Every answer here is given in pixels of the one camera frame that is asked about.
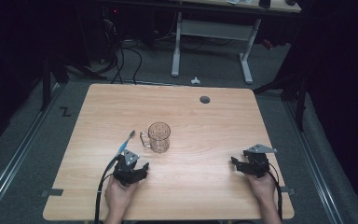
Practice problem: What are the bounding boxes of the grey tape strip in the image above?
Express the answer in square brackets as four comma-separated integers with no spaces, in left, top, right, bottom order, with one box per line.
[281,185,296,197]
[40,188,65,199]

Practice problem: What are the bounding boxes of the bundle of black floor cables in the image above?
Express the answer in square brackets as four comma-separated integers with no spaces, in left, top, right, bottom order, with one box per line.
[99,18,145,86]

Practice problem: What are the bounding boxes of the white papers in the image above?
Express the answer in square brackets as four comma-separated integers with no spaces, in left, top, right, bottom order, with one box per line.
[226,0,255,6]

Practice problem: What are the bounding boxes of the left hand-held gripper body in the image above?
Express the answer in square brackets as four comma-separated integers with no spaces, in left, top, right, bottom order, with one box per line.
[113,148,142,188]

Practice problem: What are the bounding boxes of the desk with white frame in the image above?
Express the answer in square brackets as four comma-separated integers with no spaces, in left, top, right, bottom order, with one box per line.
[171,0,303,86]

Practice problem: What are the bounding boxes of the hand-held gripper black cable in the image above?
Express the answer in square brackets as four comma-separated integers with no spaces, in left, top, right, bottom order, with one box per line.
[93,153,121,224]
[266,161,284,221]

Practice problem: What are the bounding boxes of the clear glass mug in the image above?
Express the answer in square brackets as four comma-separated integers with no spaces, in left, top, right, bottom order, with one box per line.
[139,121,172,155]

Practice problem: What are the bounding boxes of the right hand-held gripper black cable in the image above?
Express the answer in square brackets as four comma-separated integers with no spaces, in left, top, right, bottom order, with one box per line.
[266,161,284,221]

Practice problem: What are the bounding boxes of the small red object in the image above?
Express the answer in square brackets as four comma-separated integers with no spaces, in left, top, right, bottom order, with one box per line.
[261,38,275,50]

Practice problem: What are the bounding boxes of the blue toothbrush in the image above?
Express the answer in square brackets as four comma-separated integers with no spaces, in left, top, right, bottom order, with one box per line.
[115,130,136,159]

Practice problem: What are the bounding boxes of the dark computer tower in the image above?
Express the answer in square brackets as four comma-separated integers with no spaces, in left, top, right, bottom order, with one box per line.
[100,5,124,62]

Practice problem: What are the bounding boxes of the person's left hand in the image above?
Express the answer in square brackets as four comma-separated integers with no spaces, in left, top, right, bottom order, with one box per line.
[103,176,140,215]

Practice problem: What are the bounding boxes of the metal floor rail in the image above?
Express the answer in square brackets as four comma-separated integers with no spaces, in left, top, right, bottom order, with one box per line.
[282,98,345,224]
[0,81,63,220]

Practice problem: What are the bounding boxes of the black metal stand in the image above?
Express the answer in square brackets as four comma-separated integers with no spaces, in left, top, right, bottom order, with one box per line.
[252,69,310,133]
[39,50,108,112]

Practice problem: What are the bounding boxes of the left hand-held gripper black cable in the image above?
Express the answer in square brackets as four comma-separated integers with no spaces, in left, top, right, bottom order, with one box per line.
[93,153,121,224]

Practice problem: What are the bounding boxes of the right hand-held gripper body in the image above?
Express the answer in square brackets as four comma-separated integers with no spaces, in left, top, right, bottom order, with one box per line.
[241,143,278,179]

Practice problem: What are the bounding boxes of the person's right hand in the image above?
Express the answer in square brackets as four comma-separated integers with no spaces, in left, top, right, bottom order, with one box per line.
[245,172,277,203]

